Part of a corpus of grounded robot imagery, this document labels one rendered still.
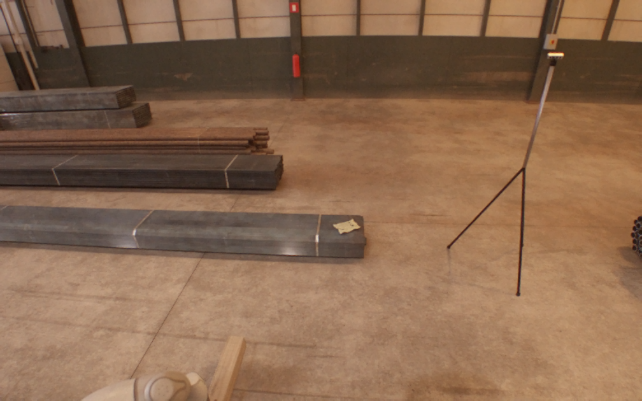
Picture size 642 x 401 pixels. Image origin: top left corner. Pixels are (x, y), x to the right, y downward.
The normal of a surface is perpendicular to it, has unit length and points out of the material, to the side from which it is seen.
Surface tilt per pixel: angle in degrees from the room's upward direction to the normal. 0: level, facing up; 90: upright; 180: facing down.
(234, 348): 0
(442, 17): 90
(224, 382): 0
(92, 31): 90
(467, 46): 90
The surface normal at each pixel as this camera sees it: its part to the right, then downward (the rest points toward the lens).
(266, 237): -0.07, -0.26
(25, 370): -0.02, -0.87
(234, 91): -0.08, 0.49
